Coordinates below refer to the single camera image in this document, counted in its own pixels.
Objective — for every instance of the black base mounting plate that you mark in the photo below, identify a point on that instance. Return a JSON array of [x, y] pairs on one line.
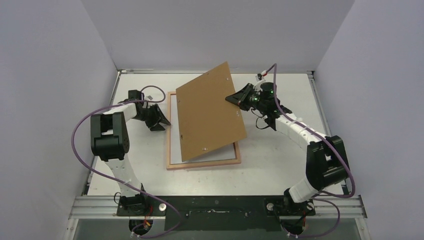
[[232, 221]]

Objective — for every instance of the brown backing board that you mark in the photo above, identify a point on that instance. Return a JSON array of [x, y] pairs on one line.
[[206, 121]]

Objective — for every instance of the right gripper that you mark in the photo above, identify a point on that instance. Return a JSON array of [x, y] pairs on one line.
[[247, 98]]

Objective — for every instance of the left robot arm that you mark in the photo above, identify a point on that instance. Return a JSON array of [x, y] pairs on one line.
[[110, 142]]

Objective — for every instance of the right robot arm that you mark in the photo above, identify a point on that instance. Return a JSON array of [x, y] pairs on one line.
[[326, 159]]

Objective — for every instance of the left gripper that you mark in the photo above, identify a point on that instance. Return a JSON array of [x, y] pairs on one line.
[[158, 115]]

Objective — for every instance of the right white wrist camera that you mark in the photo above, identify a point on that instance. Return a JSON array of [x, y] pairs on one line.
[[260, 78]]

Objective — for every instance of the pink wooden photo frame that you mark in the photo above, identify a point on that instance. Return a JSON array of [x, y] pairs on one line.
[[205, 164]]

